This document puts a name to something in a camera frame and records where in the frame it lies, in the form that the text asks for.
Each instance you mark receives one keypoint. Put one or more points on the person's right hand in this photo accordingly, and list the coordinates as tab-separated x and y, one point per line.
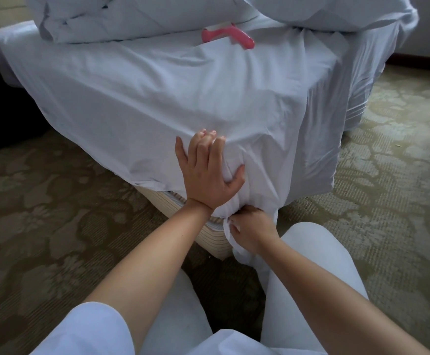
252	229

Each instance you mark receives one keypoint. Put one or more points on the person's left hand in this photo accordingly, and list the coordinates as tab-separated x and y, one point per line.
206	173

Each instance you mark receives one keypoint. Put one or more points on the white bed sheet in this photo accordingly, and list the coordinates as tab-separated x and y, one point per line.
163	92

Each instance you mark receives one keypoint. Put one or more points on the white pillow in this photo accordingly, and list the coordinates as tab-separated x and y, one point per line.
333	11

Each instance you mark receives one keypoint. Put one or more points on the person's right forearm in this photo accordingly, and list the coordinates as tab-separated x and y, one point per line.
333	299

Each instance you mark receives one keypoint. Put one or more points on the person's left forearm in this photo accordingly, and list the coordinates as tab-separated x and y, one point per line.
148	277

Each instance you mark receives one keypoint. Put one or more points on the person's white shirt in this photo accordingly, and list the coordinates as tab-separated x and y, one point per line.
85	332

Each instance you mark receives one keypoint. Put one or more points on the pink lint roller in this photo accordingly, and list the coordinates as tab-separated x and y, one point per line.
230	34

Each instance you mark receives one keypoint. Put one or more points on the white duvet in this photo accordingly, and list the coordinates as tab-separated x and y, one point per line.
133	14

